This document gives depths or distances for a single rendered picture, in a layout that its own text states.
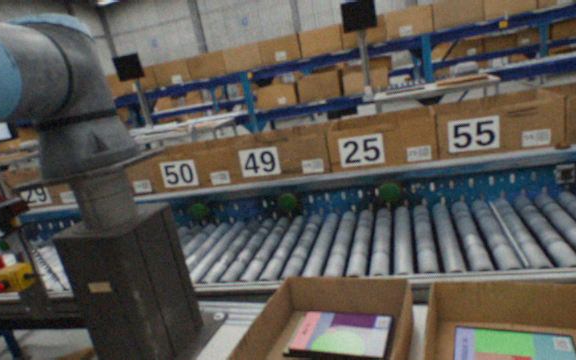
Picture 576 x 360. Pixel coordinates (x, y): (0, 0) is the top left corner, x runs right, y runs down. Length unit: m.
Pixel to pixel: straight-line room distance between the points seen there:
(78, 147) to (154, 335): 0.40
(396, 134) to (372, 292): 0.78
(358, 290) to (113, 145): 0.58
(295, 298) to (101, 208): 0.47
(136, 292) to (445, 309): 0.62
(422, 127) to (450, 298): 0.81
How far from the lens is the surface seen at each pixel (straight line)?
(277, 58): 6.30
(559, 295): 0.93
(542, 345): 0.89
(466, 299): 0.92
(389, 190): 1.56
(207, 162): 1.78
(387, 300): 0.95
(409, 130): 1.59
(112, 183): 0.89
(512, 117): 1.62
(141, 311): 0.90
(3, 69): 0.71
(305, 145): 1.63
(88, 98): 0.87
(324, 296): 0.99
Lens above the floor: 1.31
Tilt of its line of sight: 17 degrees down
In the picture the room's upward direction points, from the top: 11 degrees counter-clockwise
